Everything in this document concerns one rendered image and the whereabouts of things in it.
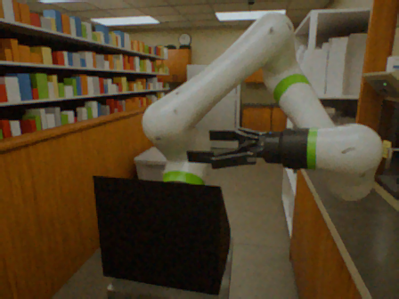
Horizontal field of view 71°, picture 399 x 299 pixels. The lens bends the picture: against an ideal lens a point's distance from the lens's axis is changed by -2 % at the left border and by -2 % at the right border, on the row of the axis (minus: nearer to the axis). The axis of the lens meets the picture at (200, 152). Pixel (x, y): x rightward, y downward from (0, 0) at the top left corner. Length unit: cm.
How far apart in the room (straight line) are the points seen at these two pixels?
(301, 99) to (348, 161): 31
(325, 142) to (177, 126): 36
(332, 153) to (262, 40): 38
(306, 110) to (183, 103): 34
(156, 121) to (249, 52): 32
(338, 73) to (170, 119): 197
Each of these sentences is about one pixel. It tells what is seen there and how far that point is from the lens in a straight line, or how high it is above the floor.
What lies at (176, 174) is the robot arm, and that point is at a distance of 82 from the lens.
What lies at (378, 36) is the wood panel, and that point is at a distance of 167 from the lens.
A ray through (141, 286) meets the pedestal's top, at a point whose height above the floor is 94.
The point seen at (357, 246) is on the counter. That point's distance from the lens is 111.
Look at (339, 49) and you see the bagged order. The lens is 255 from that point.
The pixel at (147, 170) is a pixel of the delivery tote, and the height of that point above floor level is 53.
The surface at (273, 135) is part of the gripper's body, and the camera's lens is 65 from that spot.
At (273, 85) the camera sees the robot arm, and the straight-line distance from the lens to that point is 94.
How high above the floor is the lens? 147
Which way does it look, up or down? 14 degrees down
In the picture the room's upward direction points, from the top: straight up
